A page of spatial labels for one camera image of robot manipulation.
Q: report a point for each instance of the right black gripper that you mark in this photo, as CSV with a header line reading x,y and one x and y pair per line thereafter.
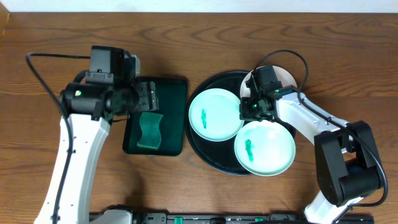
x,y
245,112

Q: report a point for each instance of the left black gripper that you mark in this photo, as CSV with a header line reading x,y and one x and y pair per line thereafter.
x,y
140,96

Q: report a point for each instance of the green sponge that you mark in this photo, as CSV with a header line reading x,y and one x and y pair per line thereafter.
x,y
150,127

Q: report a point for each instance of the mint plate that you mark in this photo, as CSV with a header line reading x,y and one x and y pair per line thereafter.
x,y
214,115
264,148

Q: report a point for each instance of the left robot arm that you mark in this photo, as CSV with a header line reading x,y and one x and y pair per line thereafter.
x,y
83,131

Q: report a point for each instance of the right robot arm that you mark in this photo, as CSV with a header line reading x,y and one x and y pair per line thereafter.
x,y
348,166

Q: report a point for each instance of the black rectangular tray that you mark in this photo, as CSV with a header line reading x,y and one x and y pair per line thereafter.
x,y
172,97

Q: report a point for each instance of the black round tray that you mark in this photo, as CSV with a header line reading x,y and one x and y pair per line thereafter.
x,y
220,155

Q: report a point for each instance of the white plate top right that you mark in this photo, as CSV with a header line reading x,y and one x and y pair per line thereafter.
x,y
282,75

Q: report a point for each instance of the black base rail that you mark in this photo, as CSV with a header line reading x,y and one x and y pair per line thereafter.
x,y
163,218

